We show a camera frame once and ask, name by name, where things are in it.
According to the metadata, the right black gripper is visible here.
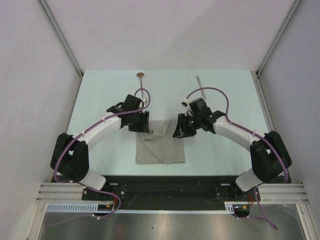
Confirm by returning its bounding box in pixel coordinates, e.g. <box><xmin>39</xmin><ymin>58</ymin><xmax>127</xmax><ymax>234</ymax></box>
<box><xmin>172</xmin><ymin>113</ymin><xmax>201</xmax><ymax>139</ymax></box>

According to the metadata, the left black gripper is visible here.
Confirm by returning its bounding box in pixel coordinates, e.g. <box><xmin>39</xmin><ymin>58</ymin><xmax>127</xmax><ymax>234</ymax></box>
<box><xmin>128</xmin><ymin>110</ymin><xmax>149</xmax><ymax>134</ymax></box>

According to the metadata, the grey cloth napkin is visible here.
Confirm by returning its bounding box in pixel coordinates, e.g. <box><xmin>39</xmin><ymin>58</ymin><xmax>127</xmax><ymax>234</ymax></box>
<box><xmin>135</xmin><ymin>119</ymin><xmax>186</xmax><ymax>165</ymax></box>

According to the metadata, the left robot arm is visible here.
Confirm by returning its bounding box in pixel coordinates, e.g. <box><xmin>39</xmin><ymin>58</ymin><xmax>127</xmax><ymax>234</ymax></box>
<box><xmin>50</xmin><ymin>94</ymin><xmax>150</xmax><ymax>200</ymax></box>

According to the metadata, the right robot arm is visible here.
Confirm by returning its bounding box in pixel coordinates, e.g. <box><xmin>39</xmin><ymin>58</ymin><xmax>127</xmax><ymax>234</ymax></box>
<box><xmin>172</xmin><ymin>97</ymin><xmax>292</xmax><ymax>201</ymax></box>

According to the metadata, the brown wooden spoon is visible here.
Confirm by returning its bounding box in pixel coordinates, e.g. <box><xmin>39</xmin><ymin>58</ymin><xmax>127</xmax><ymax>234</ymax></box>
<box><xmin>136</xmin><ymin>72</ymin><xmax>145</xmax><ymax>98</ymax></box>

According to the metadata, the silver knife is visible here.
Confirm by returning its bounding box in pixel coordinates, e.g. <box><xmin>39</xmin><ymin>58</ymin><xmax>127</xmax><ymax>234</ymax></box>
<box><xmin>196</xmin><ymin>75</ymin><xmax>207</xmax><ymax>100</ymax></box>

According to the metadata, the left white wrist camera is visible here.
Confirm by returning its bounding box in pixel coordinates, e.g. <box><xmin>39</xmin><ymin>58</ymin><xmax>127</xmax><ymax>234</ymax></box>
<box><xmin>139</xmin><ymin>97</ymin><xmax>149</xmax><ymax>112</ymax></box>

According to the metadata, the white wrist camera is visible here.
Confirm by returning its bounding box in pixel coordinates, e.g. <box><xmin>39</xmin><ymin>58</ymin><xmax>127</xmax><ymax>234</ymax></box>
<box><xmin>181</xmin><ymin>98</ymin><xmax>191</xmax><ymax>111</ymax></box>
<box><xmin>139</xmin><ymin>97</ymin><xmax>149</xmax><ymax>112</ymax></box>

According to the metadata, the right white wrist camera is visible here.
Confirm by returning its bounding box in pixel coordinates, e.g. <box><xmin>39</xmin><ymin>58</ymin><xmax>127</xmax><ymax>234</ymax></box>
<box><xmin>181</xmin><ymin>98</ymin><xmax>191</xmax><ymax>111</ymax></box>

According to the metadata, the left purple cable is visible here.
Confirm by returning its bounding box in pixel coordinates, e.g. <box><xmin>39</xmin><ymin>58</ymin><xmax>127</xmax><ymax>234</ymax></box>
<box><xmin>53</xmin><ymin>87</ymin><xmax>151</xmax><ymax>227</ymax></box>

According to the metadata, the purple cable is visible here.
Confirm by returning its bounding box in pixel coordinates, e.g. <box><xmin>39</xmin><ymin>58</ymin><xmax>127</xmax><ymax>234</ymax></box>
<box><xmin>53</xmin><ymin>87</ymin><xmax>151</xmax><ymax>227</ymax></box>
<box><xmin>186</xmin><ymin>86</ymin><xmax>290</xmax><ymax>232</ymax></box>

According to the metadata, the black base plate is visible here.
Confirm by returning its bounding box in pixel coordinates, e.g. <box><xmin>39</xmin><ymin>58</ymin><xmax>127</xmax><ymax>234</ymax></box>
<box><xmin>81</xmin><ymin>175</ymin><xmax>260</xmax><ymax>210</ymax></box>

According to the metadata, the white slotted cable duct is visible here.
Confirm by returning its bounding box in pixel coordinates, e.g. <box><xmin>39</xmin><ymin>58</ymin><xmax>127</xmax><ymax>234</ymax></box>
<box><xmin>46</xmin><ymin>202</ymin><xmax>250</xmax><ymax>215</ymax></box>

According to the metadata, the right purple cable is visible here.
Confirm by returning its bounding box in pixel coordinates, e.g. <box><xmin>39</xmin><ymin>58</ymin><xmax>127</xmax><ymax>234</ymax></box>
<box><xmin>186</xmin><ymin>86</ymin><xmax>290</xmax><ymax>232</ymax></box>

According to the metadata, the aluminium cross rail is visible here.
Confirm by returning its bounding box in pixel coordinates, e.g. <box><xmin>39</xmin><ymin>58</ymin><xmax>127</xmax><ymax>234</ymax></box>
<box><xmin>36</xmin><ymin>182</ymin><xmax>309</xmax><ymax>204</ymax></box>

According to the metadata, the left aluminium frame post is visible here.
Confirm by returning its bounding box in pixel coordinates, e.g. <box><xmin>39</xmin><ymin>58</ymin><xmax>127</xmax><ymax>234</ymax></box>
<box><xmin>36</xmin><ymin>0</ymin><xmax>84</xmax><ymax>79</ymax></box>

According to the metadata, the aluminium frame post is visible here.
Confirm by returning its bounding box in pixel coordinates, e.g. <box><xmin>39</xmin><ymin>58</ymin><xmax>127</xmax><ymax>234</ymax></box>
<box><xmin>255</xmin><ymin>0</ymin><xmax>304</xmax><ymax>77</ymax></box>
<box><xmin>36</xmin><ymin>0</ymin><xmax>84</xmax><ymax>79</ymax></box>

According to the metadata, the right aluminium frame post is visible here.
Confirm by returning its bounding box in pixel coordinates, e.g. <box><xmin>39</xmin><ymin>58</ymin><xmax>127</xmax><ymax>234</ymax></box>
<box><xmin>255</xmin><ymin>0</ymin><xmax>304</xmax><ymax>77</ymax></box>

